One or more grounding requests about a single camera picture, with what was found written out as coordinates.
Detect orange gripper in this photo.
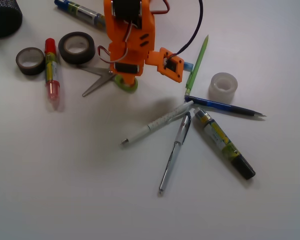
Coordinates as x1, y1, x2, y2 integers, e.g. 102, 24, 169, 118
103, 0, 155, 87

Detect green handled scissors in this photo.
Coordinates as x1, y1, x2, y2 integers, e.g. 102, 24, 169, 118
77, 64, 138, 97

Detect red marker with clear cap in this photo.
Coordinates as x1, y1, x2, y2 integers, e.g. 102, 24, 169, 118
44, 38, 60, 110

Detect light blue capped pen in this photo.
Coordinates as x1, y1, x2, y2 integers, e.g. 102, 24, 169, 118
183, 61, 194, 72

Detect white dotted pen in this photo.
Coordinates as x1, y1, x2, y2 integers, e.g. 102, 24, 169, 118
120, 100, 194, 147

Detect silver pen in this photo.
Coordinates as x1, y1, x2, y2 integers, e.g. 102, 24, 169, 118
158, 111, 192, 195

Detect dark blue pen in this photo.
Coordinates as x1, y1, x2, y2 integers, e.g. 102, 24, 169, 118
184, 95, 266, 117

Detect black mesh pen holder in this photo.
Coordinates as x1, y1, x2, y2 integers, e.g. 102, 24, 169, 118
0, 0, 23, 38

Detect large black tape roll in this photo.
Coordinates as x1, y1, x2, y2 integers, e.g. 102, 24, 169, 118
58, 31, 96, 65

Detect green mechanical pencil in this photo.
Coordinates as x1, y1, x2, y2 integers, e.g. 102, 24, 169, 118
184, 35, 209, 96

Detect blue marker with clear cap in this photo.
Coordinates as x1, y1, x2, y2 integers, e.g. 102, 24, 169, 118
54, 0, 106, 31

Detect clear tape roll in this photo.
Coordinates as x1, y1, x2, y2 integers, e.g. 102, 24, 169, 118
208, 72, 238, 103

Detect black marker yellow label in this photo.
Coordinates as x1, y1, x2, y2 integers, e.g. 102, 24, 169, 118
194, 107, 256, 180

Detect small black tape roll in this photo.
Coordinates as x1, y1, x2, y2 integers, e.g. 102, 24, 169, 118
15, 47, 46, 76

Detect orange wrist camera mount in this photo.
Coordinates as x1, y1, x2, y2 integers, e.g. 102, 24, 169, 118
145, 47, 185, 83

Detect black cable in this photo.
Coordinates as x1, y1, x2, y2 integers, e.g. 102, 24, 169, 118
176, 0, 204, 56

